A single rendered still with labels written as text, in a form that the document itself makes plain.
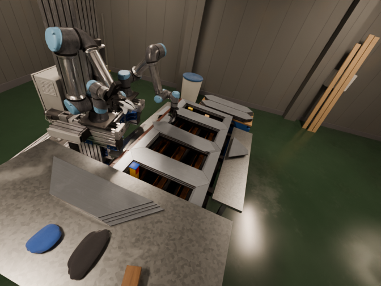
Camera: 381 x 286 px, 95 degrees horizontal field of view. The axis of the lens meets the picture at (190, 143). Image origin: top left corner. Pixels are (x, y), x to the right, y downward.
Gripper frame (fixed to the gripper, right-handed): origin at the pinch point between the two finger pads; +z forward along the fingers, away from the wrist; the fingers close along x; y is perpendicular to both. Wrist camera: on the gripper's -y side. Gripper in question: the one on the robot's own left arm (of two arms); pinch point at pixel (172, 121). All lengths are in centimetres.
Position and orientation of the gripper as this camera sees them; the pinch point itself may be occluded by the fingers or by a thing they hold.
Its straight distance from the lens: 199.2
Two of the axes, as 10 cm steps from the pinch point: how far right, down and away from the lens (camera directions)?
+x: 9.2, 3.6, -1.4
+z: -2.0, 7.5, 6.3
